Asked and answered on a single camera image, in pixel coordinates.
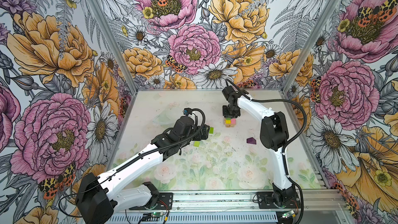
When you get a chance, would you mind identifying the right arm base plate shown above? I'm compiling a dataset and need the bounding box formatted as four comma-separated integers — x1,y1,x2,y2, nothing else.
253,191,302,209

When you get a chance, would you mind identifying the purple house-shaped block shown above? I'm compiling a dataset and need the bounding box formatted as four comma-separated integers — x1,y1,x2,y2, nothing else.
246,138,257,145

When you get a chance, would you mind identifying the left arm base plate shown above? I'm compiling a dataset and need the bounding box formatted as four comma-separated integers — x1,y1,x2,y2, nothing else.
129,192,174,211

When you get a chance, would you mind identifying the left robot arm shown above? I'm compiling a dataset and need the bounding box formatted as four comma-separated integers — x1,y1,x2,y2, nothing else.
75,115,210,224

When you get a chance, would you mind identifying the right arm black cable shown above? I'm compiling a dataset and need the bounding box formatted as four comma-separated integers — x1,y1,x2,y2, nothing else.
226,79,308,224

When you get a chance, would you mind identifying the left aluminium corner post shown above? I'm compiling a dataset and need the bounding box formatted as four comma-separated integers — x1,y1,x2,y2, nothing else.
87,0,138,96

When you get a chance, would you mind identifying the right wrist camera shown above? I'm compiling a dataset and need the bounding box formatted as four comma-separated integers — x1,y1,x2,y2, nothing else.
222,86,239,100

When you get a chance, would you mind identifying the small right circuit board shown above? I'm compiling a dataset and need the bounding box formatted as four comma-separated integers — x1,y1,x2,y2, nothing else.
281,210,296,218

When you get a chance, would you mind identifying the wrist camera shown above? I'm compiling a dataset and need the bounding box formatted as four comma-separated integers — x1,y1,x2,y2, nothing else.
183,108,195,116
222,86,239,100

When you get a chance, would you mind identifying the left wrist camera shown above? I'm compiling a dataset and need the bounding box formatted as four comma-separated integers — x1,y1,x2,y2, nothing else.
183,108,195,116

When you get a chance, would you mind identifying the aluminium front rail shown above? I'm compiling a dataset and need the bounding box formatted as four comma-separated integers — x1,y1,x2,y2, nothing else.
122,188,345,212

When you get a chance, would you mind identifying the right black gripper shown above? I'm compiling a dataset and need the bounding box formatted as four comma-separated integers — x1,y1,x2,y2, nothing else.
222,103,240,119

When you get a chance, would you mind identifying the right aluminium corner post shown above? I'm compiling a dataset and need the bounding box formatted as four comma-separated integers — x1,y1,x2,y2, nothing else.
282,0,341,93

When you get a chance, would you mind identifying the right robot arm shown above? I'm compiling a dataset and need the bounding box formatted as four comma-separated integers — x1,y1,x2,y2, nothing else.
222,86,298,207

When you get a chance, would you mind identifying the green circuit board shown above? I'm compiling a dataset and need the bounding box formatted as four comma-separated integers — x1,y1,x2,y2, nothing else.
141,212,170,221

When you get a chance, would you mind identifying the aluminium corner post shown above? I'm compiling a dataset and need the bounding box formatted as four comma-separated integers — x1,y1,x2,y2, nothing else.
282,0,341,93
87,0,138,96

